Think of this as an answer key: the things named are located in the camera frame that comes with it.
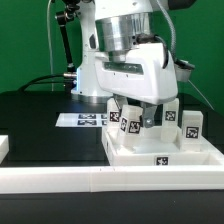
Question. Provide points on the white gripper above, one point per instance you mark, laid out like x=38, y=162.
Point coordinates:
x=141, y=78

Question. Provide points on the white square tabletop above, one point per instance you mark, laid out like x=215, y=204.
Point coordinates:
x=150, y=150

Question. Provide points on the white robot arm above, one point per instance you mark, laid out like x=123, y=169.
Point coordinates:
x=124, y=49

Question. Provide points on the white obstacle fence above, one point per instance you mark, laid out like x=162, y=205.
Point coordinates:
x=102, y=179

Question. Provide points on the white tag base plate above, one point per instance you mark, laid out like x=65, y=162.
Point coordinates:
x=81, y=120

